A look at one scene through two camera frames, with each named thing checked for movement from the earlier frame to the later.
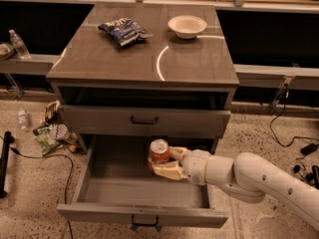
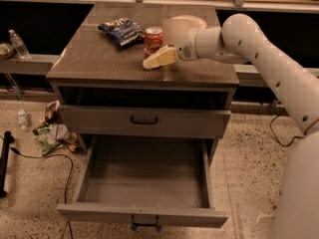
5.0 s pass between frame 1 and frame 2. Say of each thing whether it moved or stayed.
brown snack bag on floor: stayed
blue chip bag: stayed
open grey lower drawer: stayed
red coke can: moved
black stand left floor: stayed
